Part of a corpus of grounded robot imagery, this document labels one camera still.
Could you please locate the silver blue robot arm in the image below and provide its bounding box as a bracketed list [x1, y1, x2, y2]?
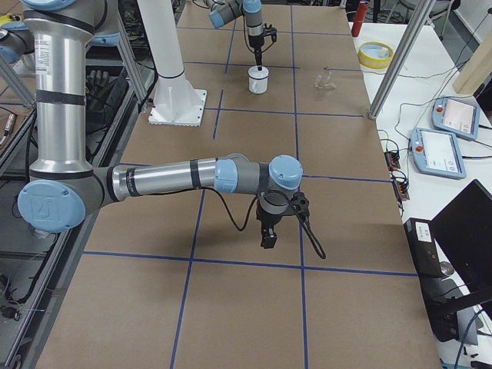
[18, 1, 308, 248]
[203, 0, 267, 71]

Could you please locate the blue teach pendant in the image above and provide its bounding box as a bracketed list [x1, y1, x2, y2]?
[410, 128, 467, 179]
[431, 97, 480, 141]

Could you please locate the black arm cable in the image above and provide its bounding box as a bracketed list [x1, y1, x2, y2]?
[201, 184, 327, 259]

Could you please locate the aluminium frame post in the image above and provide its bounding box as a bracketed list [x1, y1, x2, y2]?
[368, 0, 436, 120]

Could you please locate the white enamel cup blue rim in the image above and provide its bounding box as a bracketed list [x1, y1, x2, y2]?
[248, 65, 269, 95]

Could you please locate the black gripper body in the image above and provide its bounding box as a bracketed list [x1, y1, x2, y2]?
[248, 35, 264, 52]
[256, 207, 283, 228]

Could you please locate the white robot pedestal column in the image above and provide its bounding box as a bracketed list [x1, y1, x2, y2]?
[139, 1, 207, 127]

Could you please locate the near blue teach pendant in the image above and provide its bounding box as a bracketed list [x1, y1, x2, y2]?
[410, 128, 467, 179]

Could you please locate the black desktop box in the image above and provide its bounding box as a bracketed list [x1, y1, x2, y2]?
[404, 218, 455, 278]

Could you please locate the red cylinder tube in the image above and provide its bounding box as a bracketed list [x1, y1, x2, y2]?
[351, 1, 369, 38]

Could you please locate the far blue teach pendant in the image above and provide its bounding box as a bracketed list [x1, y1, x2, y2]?
[431, 97, 480, 141]

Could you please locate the clear plastic funnel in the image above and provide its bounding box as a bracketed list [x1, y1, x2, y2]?
[314, 68, 337, 91]

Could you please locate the black monitor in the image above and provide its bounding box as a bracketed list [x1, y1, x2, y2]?
[430, 179, 491, 291]

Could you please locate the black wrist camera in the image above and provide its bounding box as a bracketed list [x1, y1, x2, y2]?
[264, 24, 277, 44]
[291, 191, 310, 222]

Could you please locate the yellow tape roll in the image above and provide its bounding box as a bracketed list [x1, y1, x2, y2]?
[357, 42, 394, 69]

